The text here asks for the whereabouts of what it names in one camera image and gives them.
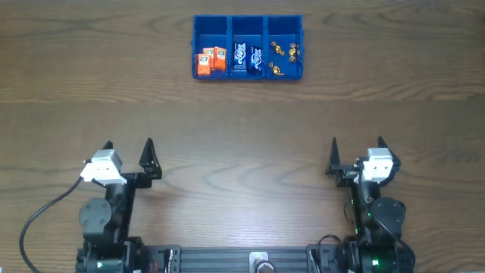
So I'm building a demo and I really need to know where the blue tray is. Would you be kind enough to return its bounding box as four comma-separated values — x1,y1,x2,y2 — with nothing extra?
192,14,305,81

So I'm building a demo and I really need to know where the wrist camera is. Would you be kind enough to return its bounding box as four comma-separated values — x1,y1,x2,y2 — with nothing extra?
358,147,394,184
80,149,128,187

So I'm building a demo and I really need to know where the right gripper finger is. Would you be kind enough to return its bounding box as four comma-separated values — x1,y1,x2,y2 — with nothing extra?
377,136,402,184
324,136,344,177

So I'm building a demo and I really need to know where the blue candy pack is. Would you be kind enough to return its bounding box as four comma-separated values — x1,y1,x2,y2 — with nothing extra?
248,45,264,75
233,42,248,66

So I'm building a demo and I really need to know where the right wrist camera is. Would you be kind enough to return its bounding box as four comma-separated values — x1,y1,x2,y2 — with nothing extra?
358,147,394,184

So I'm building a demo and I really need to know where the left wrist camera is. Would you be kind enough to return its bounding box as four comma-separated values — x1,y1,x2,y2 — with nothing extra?
80,149,128,187

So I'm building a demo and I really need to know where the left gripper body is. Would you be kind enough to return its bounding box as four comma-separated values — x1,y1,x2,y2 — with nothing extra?
121,172,152,190

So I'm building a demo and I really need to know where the mounting rail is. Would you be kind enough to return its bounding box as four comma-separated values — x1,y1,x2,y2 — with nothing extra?
75,244,414,273

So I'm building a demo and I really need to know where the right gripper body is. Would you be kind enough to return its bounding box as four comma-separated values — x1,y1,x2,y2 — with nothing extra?
336,163,361,187

